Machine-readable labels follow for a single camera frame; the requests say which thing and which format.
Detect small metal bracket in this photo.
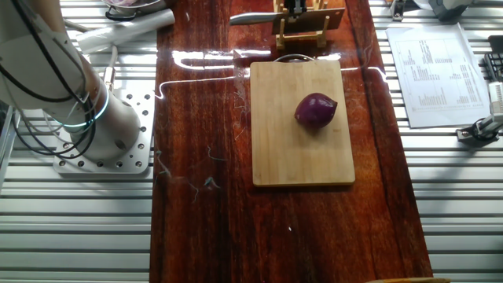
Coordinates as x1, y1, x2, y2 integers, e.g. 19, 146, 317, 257
390, 0, 406, 22

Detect printed paper sheet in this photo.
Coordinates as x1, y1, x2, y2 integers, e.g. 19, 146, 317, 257
386, 22, 492, 130

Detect silver bar-shaped camera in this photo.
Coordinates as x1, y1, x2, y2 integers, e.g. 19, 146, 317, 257
486, 80, 503, 116

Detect wooden knife rack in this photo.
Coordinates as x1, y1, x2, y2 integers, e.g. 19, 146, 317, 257
274, 0, 330, 50

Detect black looped robot cables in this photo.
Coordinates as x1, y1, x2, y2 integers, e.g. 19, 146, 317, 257
0, 0, 98, 160

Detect steel cleaver knife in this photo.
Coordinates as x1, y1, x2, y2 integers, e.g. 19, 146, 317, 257
229, 6, 346, 35

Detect bamboo cutting board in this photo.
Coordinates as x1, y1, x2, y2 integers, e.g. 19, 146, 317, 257
249, 53, 357, 188

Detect glossy wood-grain table mat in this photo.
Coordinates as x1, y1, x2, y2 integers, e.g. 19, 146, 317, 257
149, 0, 433, 283

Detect white plastic roll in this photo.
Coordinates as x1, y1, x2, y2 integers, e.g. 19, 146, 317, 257
74, 8, 176, 55

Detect grey metal mount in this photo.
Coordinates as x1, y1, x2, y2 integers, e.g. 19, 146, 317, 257
427, 0, 475, 21

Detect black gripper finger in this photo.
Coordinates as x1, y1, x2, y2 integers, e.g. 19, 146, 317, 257
282, 0, 308, 24

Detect steel bowl with black handles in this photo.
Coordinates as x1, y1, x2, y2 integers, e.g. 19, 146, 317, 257
100, 0, 166, 21

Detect purple onion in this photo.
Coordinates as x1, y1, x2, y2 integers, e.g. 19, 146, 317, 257
293, 92, 339, 130

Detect grey cable with metal connector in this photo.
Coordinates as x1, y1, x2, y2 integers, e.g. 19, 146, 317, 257
102, 45, 119, 94

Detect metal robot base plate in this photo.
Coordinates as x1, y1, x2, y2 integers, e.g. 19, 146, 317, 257
53, 88, 156, 176

